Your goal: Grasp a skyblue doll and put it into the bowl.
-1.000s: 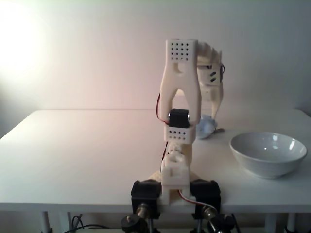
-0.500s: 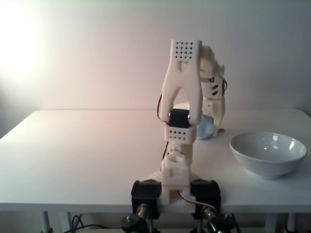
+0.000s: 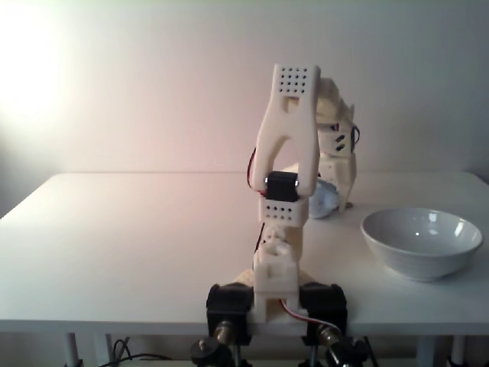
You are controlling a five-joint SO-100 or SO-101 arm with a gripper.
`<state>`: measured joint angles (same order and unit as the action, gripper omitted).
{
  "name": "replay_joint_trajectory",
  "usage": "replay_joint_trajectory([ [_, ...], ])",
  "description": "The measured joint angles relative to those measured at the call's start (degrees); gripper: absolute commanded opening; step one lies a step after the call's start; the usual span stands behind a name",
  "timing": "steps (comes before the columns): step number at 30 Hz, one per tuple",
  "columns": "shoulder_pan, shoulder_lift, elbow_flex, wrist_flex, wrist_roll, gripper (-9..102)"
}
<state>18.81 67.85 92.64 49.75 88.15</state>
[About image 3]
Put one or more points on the skyblue plush doll with keyring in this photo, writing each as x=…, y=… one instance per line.
x=324, y=200

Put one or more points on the white table leg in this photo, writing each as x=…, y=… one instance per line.
x=72, y=349
x=426, y=351

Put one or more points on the white ceramic bowl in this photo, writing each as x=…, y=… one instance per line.
x=420, y=244

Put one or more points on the black table clamp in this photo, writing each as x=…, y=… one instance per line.
x=324, y=306
x=227, y=306

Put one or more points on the black tripod knob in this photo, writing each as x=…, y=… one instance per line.
x=202, y=349

